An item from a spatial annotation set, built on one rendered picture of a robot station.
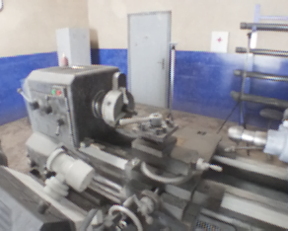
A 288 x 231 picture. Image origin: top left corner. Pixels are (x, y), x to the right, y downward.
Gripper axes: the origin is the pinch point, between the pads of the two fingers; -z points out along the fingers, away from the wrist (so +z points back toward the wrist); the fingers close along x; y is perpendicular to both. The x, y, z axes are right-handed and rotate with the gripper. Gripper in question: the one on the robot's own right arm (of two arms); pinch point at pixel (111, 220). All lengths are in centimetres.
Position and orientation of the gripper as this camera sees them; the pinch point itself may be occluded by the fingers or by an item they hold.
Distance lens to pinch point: 79.4
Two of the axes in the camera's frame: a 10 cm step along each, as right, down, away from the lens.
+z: -5.3, 3.1, -7.9
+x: -6.7, 4.3, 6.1
